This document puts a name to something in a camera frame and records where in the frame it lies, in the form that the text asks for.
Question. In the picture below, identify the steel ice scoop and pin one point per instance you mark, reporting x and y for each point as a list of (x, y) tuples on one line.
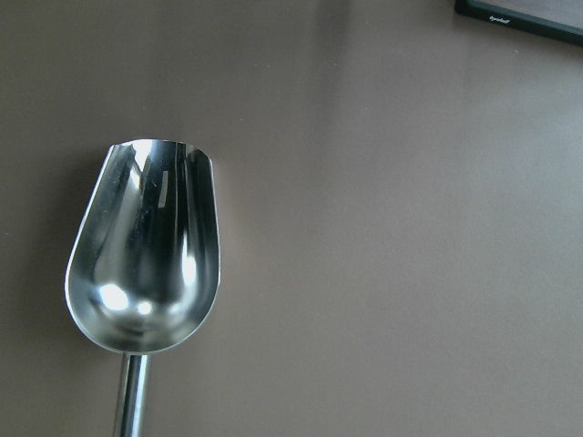
[(144, 269)]

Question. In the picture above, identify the black framed board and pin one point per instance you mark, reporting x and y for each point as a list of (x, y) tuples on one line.
[(556, 19)]

